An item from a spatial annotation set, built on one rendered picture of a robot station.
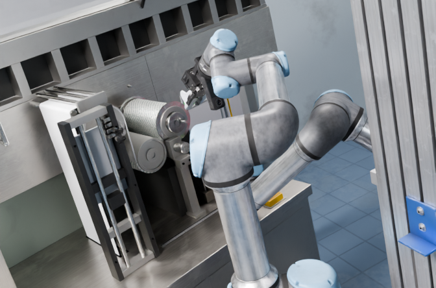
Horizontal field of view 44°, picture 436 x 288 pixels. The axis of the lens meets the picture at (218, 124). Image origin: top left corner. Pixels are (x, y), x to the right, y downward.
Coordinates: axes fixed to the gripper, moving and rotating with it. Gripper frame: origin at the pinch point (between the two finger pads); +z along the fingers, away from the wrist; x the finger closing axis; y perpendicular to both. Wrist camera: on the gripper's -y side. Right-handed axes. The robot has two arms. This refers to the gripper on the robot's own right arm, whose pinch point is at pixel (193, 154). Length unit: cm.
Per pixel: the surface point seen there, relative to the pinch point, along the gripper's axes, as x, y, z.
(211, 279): 24.7, -28.9, -29.1
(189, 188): 9.8, -7.9, -7.1
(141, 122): 12.3, 17.0, 8.5
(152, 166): 18.9, 4.6, -2.3
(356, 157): -194, -109, 82
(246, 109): -71, -16, 49
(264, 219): -0.4, -19.6, -31.9
